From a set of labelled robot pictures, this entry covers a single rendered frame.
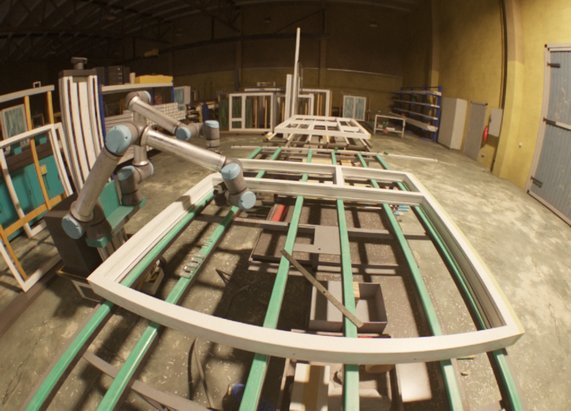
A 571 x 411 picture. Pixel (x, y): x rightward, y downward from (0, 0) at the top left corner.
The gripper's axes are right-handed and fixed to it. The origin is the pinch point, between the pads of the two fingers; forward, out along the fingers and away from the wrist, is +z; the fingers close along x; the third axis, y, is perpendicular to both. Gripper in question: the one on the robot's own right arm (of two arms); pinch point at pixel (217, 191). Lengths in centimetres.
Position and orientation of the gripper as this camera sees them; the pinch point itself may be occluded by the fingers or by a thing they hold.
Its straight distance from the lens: 138.9
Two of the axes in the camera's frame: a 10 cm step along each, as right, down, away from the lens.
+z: -6.6, -1.6, 7.3
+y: 7.2, -4.0, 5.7
